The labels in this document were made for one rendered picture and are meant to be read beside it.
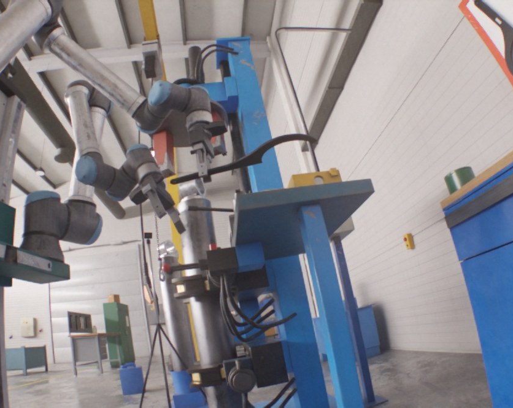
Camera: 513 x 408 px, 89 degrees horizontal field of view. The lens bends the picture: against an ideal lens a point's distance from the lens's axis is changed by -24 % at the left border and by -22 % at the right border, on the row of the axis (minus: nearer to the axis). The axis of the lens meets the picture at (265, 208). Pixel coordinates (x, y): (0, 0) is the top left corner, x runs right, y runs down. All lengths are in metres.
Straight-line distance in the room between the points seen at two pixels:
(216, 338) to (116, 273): 11.66
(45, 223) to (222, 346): 1.07
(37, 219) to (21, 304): 13.99
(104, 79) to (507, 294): 1.42
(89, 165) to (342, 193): 0.80
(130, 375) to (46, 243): 3.37
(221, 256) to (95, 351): 6.58
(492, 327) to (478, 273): 0.16
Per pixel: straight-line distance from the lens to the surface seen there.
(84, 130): 1.28
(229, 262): 1.25
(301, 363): 1.83
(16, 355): 9.47
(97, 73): 1.25
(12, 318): 15.45
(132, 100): 1.21
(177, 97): 1.12
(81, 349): 7.80
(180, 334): 3.13
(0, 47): 1.04
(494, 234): 0.95
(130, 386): 4.48
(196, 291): 1.65
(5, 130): 1.52
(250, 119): 2.21
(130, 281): 13.10
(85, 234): 1.39
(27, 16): 1.14
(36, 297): 14.84
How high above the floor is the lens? 0.71
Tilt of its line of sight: 19 degrees up
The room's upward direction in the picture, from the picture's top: 11 degrees counter-clockwise
